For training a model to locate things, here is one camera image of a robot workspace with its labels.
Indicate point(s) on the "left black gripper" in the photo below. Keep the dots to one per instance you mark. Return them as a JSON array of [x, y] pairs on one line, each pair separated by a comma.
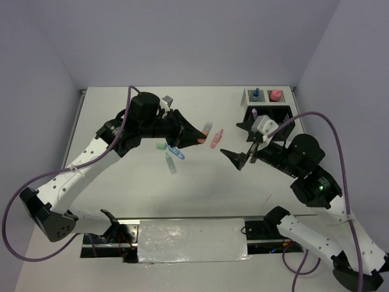
[[183, 134]]

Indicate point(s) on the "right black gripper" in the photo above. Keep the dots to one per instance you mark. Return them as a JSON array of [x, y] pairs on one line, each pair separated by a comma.
[[237, 158]]

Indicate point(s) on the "green highlighter cap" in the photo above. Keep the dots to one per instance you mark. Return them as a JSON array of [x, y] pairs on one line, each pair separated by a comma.
[[161, 146]]

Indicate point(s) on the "green highlighter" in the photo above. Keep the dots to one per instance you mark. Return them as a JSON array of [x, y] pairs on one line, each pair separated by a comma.
[[170, 162]]

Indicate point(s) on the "orange tip grey highlighter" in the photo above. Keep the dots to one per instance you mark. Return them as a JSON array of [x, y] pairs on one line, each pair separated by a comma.
[[207, 128]]

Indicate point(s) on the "purple highlighter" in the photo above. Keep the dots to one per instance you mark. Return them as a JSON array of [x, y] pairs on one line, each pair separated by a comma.
[[254, 114]]

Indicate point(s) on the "blue cap clear bottle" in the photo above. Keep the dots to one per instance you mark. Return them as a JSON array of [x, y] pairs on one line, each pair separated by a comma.
[[256, 95]]

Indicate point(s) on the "pink cap glue bottle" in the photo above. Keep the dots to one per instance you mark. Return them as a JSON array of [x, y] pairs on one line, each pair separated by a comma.
[[275, 95]]

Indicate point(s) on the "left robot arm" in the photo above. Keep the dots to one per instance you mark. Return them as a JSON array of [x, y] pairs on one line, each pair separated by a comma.
[[145, 116]]

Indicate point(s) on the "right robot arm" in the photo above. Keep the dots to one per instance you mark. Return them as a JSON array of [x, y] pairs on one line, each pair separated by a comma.
[[350, 253]]

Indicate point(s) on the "blue highlighter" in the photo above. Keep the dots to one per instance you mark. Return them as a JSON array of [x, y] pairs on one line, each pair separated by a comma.
[[176, 152]]

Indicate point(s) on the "pink highlighter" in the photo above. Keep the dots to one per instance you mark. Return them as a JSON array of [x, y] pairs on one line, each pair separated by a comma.
[[216, 139]]

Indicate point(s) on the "black slotted organizer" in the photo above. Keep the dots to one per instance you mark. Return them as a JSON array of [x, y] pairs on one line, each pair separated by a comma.
[[280, 114]]

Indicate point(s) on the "white two-cell organizer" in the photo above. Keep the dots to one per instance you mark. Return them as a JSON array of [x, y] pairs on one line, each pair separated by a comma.
[[264, 97]]

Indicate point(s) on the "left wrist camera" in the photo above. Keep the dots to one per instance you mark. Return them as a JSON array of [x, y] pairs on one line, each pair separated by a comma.
[[166, 102]]

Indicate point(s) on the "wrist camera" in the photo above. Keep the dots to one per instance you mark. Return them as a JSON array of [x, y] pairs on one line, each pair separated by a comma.
[[262, 127], [166, 102]]

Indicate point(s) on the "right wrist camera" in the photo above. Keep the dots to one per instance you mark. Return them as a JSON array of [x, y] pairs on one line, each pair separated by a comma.
[[262, 127]]

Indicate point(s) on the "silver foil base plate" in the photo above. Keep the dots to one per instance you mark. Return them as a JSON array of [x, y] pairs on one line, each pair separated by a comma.
[[197, 240]]

